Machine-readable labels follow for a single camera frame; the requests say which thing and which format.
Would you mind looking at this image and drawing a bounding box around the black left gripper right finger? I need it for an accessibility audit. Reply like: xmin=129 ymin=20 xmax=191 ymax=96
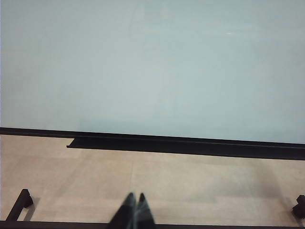
xmin=136 ymin=192 xmax=157 ymax=229

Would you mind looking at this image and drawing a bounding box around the white whiteboard panel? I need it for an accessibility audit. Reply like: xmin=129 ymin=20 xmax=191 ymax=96
xmin=0 ymin=0 xmax=305 ymax=145

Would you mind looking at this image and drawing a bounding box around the black whiteboard stand leg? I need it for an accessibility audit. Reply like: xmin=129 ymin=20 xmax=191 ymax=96
xmin=5 ymin=188 xmax=34 ymax=222

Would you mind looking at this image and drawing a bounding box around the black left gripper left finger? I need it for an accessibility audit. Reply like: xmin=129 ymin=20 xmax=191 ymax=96
xmin=111 ymin=192 xmax=137 ymax=229

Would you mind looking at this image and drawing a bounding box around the black stand base bar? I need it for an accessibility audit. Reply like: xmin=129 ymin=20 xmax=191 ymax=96
xmin=0 ymin=220 xmax=305 ymax=229

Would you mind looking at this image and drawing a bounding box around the black whiteboard stand foot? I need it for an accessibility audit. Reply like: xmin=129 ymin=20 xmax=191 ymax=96
xmin=292 ymin=194 xmax=305 ymax=218

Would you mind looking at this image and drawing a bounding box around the black whiteboard pen tray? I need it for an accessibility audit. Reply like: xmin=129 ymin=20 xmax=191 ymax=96
xmin=0 ymin=127 xmax=305 ymax=161

